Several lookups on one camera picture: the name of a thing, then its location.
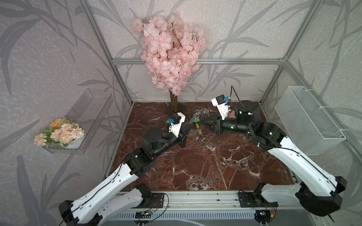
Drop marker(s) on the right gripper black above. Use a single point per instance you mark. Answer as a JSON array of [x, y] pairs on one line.
[[216, 124]]

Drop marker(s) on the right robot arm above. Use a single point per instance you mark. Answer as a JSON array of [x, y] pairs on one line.
[[318, 192]]

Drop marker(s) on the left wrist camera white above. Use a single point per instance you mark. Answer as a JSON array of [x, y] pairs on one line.
[[175, 122]]

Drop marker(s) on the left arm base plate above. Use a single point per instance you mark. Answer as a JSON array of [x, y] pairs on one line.
[[153, 201]]

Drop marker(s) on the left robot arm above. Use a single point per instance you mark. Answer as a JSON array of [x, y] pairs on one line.
[[154, 143]]

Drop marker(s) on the pink cherry blossom tree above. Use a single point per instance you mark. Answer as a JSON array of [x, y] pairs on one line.
[[170, 52]]

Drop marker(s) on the clear acrylic wall shelf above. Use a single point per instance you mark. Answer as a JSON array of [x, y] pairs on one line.
[[89, 111]]

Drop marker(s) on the peach flower bouquet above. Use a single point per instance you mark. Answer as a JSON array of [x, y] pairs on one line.
[[61, 132]]

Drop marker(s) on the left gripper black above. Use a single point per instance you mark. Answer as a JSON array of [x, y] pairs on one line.
[[182, 135]]

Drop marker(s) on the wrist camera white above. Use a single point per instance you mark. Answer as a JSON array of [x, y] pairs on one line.
[[223, 105], [175, 122]]

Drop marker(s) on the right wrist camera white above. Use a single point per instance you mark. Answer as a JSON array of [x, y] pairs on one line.
[[223, 105]]

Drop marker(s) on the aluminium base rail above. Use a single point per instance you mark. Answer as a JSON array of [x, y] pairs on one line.
[[189, 200]]

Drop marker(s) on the white wire mesh basket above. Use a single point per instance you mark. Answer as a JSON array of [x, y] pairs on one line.
[[308, 124]]

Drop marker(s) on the pink hand brush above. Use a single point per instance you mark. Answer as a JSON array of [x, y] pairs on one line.
[[232, 114]]

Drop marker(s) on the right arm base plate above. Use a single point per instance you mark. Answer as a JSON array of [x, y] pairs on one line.
[[254, 200]]

